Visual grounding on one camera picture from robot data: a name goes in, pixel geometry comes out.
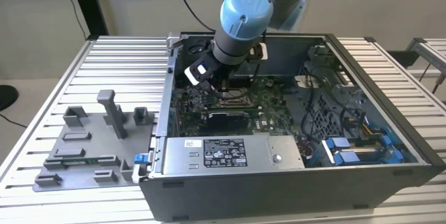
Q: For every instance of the black round base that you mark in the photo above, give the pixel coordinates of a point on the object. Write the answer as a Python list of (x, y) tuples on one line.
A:
[(7, 97)]

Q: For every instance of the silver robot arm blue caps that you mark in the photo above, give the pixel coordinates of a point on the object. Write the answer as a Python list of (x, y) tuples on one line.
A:
[(233, 44)]

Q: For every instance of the blue plastic drive latch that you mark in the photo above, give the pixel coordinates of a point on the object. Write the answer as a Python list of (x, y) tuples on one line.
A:
[(394, 151)]

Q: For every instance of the silver topped CPU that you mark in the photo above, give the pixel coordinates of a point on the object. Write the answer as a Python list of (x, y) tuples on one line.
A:
[(238, 98)]

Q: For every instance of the grey parts rack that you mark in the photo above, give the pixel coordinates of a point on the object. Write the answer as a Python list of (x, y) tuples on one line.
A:
[(98, 135)]

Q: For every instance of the black frame post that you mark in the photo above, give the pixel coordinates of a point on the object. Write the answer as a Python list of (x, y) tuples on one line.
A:
[(87, 4)]

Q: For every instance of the blue disk carrier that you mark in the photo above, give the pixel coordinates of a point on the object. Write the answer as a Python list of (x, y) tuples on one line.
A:
[(338, 143), (349, 157)]

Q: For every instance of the blue release latch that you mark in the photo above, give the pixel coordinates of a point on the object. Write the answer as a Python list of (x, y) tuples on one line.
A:
[(139, 159)]

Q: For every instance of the green RAM stick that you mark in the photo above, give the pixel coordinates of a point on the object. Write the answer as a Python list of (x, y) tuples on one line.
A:
[(88, 160)]

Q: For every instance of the black rectangular block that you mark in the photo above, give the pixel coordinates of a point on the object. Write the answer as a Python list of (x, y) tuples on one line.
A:
[(403, 58)]

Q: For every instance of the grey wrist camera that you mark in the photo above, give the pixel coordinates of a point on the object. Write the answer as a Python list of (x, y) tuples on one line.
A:
[(261, 53)]

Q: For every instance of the black open PC case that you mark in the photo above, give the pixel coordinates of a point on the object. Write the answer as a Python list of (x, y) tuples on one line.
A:
[(243, 198)]

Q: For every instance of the CPU socket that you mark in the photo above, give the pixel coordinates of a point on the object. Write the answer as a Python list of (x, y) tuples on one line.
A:
[(220, 104)]

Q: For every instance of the green motherboard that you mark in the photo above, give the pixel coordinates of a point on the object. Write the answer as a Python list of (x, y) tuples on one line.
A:
[(275, 114)]

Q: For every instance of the grey perforated drive cage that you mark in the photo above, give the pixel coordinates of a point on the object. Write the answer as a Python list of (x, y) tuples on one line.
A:
[(323, 119)]

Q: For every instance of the black and white wrist camera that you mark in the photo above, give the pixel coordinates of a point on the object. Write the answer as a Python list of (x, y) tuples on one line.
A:
[(198, 72)]

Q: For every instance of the round coin battery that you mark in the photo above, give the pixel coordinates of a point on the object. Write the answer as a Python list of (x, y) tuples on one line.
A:
[(269, 83)]

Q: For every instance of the aluminium frame side table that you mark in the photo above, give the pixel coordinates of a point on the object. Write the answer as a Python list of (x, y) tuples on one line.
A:
[(423, 49)]

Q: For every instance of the silver power supply unit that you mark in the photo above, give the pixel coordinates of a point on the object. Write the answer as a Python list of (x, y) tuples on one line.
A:
[(178, 156)]

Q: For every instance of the black graphics card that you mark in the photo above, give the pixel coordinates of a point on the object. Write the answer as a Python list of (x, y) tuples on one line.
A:
[(226, 122)]

